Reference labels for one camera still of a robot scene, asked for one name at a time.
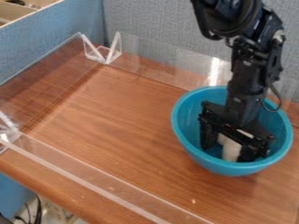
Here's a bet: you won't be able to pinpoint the blue plastic bowl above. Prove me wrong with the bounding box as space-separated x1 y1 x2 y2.
171 86 295 177

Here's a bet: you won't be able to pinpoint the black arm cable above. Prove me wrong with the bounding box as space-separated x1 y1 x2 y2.
259 84 283 114

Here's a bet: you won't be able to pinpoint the white brown-capped toy mushroom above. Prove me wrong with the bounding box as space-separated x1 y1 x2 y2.
217 134 241 162

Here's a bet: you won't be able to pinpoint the clear acrylic back barrier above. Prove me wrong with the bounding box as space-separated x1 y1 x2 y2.
112 31 299 103

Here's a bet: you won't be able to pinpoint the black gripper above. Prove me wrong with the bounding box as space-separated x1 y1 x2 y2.
199 101 276 163

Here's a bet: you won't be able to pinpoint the clear acrylic barrier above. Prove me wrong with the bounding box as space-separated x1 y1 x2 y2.
112 31 299 103
0 110 212 224

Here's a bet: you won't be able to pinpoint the wooden shelf box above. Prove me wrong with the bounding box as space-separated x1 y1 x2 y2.
0 0 65 29

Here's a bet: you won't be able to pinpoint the clear acrylic corner bracket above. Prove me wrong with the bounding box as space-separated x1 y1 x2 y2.
80 31 123 65

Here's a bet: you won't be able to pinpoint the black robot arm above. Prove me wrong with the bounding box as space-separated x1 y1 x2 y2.
191 0 285 162

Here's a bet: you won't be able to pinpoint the black cables under table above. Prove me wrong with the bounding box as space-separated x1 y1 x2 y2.
0 194 44 224

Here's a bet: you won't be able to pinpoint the clear acrylic front barrier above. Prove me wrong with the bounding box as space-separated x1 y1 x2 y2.
0 110 212 224

